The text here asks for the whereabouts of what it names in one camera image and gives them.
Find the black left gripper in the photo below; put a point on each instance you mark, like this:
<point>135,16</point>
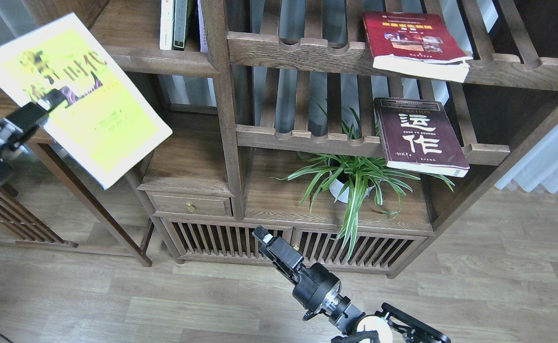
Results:
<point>19,126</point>

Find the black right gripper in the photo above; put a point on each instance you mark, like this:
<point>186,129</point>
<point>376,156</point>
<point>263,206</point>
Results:
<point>316,288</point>

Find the yellow green book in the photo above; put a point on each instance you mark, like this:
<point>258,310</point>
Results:
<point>105,124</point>

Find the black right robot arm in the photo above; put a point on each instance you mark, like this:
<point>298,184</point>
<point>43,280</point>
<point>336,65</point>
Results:
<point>358,327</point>

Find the wooden side table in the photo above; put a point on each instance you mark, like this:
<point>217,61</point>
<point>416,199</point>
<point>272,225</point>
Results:
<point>40,144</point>

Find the slatted wooden rack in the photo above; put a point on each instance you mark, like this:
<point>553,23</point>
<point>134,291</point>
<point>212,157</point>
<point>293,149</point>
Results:
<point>29,230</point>

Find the spider plant in white pot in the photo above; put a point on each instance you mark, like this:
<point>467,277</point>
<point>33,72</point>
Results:
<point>356,177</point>

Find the dark wooden bookshelf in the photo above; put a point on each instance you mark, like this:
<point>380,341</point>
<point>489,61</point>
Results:
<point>242,110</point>

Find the dark maroon book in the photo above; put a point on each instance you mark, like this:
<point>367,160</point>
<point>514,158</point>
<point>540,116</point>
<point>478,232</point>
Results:
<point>418,136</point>

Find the white upright book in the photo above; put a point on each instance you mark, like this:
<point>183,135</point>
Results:
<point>167,11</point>

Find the red book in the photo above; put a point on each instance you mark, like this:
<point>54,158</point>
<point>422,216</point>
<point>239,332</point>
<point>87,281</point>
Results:
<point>415,44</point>

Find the white curtain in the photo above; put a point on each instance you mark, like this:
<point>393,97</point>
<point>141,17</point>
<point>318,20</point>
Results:
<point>538,168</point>

